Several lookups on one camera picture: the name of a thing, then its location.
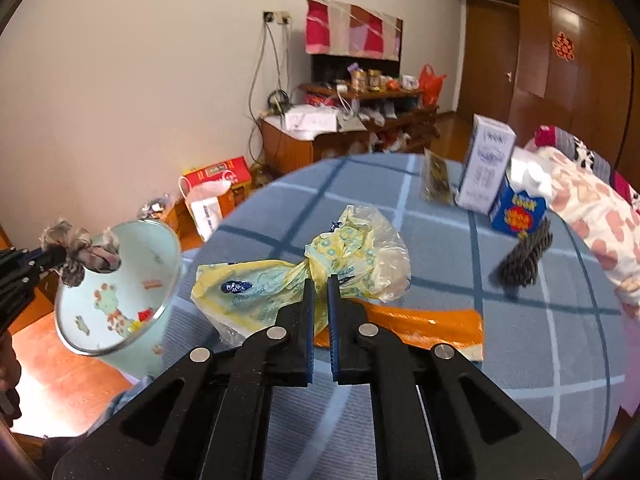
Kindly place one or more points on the dark striped knitted item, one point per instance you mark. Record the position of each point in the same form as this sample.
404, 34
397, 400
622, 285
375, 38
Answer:
522, 255

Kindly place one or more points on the white carton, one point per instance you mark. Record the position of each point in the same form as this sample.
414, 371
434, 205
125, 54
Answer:
482, 165

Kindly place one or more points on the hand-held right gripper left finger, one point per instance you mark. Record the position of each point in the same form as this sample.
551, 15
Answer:
308, 330

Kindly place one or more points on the wooden cabinet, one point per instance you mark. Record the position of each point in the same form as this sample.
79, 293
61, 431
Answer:
295, 152

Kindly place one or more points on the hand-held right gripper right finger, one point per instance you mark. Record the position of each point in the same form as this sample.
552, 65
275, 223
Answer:
334, 330

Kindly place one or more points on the light blue trash bin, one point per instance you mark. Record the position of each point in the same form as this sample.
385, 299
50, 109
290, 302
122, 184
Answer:
125, 260

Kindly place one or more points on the pink floral quilt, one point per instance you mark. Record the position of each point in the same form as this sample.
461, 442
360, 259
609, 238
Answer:
595, 210

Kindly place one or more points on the white shopping bag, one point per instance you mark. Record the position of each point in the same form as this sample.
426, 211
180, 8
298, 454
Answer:
207, 212

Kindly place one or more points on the blue plaid tablecloth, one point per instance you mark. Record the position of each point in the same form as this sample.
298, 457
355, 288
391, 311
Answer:
450, 270

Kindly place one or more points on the black television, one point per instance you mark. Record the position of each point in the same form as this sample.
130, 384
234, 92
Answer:
330, 67

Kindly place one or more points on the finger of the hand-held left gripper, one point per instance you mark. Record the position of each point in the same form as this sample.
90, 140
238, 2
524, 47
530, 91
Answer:
47, 259

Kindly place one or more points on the grey cloth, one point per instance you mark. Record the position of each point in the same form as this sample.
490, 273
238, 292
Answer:
90, 257

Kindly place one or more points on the crumpled clear plastic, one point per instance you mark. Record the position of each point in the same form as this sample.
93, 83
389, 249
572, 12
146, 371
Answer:
156, 207

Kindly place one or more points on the orange plastic bag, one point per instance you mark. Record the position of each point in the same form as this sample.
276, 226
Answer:
431, 85

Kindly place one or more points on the red wardrobe decoration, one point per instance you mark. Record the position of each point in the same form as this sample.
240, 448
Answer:
563, 46

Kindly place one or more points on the wall socket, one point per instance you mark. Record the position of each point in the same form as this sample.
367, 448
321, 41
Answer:
277, 17

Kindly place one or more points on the white flat box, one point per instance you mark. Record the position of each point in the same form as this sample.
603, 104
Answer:
310, 121

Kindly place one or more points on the orange snack wrapper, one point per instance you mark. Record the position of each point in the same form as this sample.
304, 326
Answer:
425, 330

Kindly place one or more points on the red gift box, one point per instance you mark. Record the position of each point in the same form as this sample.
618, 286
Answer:
225, 170

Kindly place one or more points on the wooden wardrobe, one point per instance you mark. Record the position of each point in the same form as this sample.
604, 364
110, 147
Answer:
550, 10

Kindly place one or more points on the red white striped cloth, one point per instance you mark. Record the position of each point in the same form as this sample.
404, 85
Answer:
350, 27

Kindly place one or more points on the yellow plastic bag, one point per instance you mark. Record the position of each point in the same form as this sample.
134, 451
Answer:
260, 290

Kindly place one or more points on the blue carton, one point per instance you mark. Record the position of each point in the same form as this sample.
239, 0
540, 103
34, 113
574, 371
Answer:
520, 212

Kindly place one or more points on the dark snack packet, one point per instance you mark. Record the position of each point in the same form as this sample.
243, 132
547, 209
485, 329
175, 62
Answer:
437, 177

